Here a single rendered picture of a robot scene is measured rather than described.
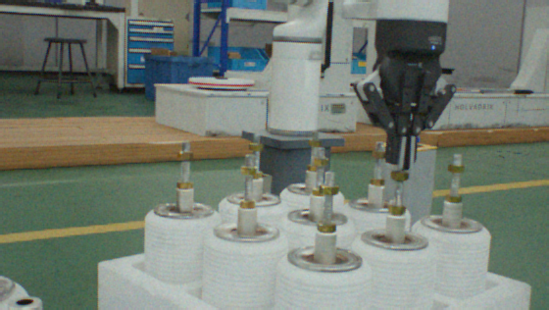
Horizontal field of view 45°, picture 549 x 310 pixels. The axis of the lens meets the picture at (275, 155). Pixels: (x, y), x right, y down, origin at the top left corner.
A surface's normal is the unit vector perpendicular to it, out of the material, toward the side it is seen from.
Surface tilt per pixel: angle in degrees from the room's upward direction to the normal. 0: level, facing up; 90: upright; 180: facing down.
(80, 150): 90
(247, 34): 90
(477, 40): 90
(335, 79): 90
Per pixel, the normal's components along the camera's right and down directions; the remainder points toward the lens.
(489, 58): -0.85, 0.04
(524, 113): 0.53, 0.16
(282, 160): -0.25, 0.18
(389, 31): -0.67, 0.08
